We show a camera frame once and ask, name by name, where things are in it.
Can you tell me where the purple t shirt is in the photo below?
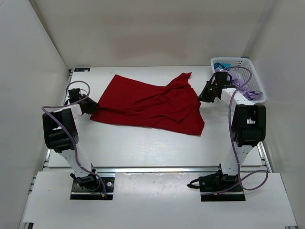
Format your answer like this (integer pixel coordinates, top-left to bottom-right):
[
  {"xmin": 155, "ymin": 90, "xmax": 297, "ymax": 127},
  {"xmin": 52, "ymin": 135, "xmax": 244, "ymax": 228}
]
[{"xmin": 225, "ymin": 70, "xmax": 263, "ymax": 101}]

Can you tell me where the aluminium rail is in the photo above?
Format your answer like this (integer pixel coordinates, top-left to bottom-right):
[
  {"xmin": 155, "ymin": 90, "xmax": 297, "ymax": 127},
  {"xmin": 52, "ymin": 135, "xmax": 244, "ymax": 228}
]
[{"xmin": 42, "ymin": 165, "xmax": 268, "ymax": 173}]

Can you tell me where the red t shirt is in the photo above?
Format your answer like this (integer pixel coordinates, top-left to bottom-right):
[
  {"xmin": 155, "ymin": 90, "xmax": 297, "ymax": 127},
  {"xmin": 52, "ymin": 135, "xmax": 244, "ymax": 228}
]
[{"xmin": 90, "ymin": 73, "xmax": 204, "ymax": 136}]

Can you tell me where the teal t shirt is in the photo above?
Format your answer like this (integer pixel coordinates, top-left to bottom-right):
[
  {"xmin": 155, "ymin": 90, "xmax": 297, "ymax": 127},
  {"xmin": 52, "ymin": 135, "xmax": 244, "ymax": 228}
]
[{"xmin": 213, "ymin": 62, "xmax": 231, "ymax": 70}]

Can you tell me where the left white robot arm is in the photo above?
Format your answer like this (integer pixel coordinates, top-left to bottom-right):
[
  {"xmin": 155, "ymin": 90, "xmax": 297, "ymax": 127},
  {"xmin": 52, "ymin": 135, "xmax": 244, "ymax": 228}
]
[{"xmin": 42, "ymin": 88, "xmax": 102, "ymax": 192}]

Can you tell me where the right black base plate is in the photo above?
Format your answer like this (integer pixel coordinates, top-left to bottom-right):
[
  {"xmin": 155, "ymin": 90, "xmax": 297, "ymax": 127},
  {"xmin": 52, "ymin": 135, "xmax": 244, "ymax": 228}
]
[{"xmin": 199, "ymin": 173, "xmax": 245, "ymax": 202}]

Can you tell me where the small table label sticker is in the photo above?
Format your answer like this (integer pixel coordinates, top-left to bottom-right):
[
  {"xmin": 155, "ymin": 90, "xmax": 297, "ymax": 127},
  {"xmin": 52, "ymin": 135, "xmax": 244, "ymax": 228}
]
[{"xmin": 74, "ymin": 68, "xmax": 91, "ymax": 72}]

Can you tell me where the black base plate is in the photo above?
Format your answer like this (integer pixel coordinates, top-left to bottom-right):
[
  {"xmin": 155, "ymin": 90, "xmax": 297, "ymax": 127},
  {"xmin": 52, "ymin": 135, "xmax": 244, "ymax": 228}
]
[
  {"xmin": 70, "ymin": 176, "xmax": 115, "ymax": 200},
  {"xmin": 199, "ymin": 173, "xmax": 245, "ymax": 202}
]

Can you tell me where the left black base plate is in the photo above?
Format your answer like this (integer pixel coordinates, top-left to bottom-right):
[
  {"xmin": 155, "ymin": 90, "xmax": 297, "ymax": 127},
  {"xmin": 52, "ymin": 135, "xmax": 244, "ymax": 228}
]
[{"xmin": 70, "ymin": 176, "xmax": 115, "ymax": 200}]

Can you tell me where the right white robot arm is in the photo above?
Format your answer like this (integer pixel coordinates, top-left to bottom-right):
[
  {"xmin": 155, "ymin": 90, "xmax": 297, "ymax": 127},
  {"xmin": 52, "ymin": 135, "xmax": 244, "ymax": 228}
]
[{"xmin": 187, "ymin": 70, "xmax": 266, "ymax": 196}]

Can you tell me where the white plastic basket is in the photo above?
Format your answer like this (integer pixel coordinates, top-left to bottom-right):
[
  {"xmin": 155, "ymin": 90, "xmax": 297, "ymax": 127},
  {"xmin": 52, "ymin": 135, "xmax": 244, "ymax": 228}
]
[{"xmin": 210, "ymin": 57, "xmax": 266, "ymax": 103}]

